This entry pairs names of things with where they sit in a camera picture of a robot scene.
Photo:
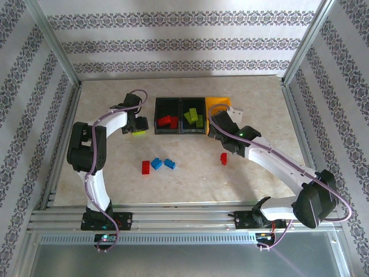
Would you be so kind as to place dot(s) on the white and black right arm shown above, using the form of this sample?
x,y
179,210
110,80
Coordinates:
x,y
276,164

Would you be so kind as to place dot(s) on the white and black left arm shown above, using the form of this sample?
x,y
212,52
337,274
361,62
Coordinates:
x,y
86,147

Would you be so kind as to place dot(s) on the yellow bin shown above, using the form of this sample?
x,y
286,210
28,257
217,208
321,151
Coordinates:
x,y
219,101

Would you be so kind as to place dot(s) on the black bin with red bricks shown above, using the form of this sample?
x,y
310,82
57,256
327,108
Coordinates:
x,y
167,105

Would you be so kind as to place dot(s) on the black bin with green bricks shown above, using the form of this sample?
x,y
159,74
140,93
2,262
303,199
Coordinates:
x,y
190,102

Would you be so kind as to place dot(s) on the blue lego brick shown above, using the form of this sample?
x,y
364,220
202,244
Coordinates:
x,y
170,164
156,163

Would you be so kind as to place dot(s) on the grey metal sheet panel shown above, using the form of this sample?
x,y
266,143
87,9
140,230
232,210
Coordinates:
x,y
184,262

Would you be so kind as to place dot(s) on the small lit circuit board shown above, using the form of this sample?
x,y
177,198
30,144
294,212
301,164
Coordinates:
x,y
105,238

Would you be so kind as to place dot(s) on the aluminium side rail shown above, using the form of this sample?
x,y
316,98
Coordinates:
x,y
297,124
64,115

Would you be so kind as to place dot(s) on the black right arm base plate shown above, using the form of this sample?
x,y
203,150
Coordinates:
x,y
242,220

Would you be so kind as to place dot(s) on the aluminium frame post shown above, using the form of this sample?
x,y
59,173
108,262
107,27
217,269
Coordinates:
x,y
54,43
308,43

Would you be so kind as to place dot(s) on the aluminium mounting rail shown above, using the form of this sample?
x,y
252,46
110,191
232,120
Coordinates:
x,y
184,219

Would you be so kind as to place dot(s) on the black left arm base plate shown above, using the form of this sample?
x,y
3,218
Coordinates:
x,y
125,220

